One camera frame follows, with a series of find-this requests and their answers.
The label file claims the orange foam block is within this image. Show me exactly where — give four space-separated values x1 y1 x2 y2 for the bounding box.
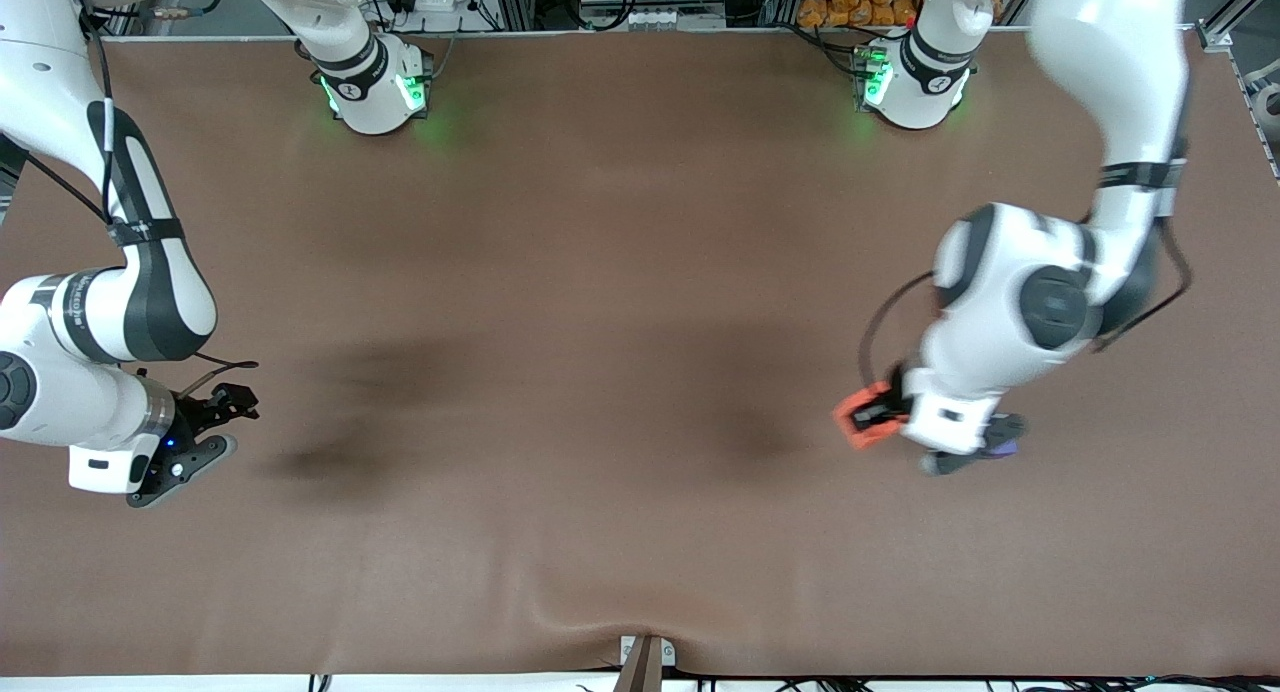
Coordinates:
833 382 901 451

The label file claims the white terminal block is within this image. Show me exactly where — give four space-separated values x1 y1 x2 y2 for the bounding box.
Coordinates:
590 7 727 31

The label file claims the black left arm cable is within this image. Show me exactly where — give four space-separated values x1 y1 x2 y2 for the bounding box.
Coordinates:
858 132 1194 393

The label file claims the brown table cover sheet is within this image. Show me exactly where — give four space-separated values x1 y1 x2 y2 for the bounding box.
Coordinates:
0 27 1280 678

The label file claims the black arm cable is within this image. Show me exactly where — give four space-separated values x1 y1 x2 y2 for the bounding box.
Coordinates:
0 0 259 398
858 132 1194 393

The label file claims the silver clamp bracket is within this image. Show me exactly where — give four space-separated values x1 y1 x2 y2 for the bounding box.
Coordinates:
619 635 677 669

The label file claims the aluminium frame strut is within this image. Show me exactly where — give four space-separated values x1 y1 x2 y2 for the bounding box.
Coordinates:
1195 0 1280 53

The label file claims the pile of orange objects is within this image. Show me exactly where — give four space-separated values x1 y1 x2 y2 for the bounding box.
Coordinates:
797 0 921 29

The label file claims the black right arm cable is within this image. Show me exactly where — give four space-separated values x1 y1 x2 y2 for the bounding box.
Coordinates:
0 0 259 398

